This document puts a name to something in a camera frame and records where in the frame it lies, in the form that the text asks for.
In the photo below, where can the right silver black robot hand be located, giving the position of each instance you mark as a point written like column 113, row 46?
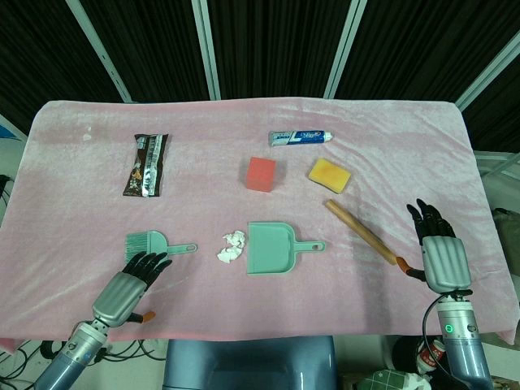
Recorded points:
column 445, row 264

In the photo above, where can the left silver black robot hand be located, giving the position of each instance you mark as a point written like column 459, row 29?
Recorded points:
column 118, row 298

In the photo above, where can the teal plastic hand broom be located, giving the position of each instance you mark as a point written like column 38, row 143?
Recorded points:
column 148, row 241

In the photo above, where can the white tissue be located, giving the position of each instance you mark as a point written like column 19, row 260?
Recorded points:
column 231, row 245

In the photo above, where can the teal plastic dustpan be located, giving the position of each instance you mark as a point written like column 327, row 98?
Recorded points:
column 268, row 250

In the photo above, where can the dark olive bag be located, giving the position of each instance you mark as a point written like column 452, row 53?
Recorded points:
column 508, row 225

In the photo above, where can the red white can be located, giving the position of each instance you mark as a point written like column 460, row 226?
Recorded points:
column 431, row 353

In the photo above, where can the wooden stick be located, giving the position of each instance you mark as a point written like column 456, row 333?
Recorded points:
column 359, row 230

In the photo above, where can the white metal rack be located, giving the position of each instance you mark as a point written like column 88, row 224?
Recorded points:
column 499, row 174

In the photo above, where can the green tiled box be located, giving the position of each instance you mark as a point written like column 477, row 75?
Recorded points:
column 390, row 380

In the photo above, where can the brown snack packet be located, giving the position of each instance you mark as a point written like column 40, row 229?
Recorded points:
column 147, row 166

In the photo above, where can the pink velvet table cloth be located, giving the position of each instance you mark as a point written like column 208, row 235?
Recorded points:
column 260, row 308

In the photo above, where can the blue-grey robot torso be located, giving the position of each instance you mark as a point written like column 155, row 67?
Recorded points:
column 248, row 365

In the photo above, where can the yellow green-backed sponge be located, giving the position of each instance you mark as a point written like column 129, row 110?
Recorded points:
column 328, row 172

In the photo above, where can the black curtain panel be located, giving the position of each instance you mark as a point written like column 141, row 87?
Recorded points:
column 503, row 109
column 276, row 40
column 32, row 48
column 154, row 40
column 418, row 40

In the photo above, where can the red foam cube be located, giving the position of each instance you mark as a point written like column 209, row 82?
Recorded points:
column 261, row 172

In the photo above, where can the blue white toothpaste tube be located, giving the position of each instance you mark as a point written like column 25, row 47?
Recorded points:
column 298, row 137

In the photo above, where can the white frame post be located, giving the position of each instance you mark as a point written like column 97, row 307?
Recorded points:
column 487, row 69
column 207, row 48
column 101, row 53
column 345, row 48

